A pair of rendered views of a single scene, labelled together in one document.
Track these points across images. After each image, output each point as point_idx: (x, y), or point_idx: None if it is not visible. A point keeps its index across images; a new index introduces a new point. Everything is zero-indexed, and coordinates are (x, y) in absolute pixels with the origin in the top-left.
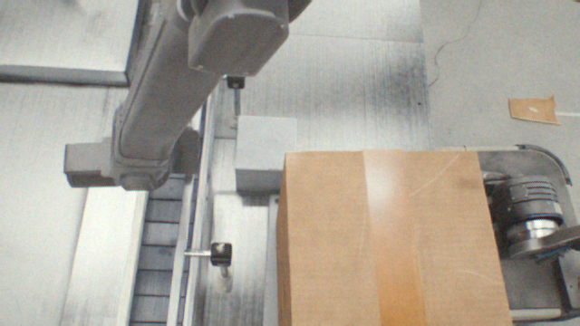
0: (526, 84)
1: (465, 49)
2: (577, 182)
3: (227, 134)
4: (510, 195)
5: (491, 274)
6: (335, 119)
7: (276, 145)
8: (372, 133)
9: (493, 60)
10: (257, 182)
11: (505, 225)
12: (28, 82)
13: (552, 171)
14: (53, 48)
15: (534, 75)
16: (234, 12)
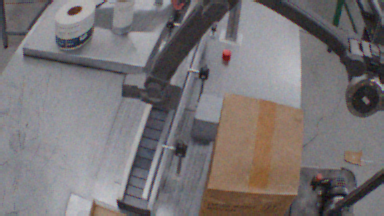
0: (353, 144)
1: (331, 122)
2: None
3: (191, 109)
4: (330, 184)
5: (298, 151)
6: None
7: (220, 111)
8: None
9: (342, 129)
10: (205, 132)
11: (324, 199)
12: (98, 69)
13: (351, 180)
14: (114, 53)
15: (356, 140)
16: (216, 2)
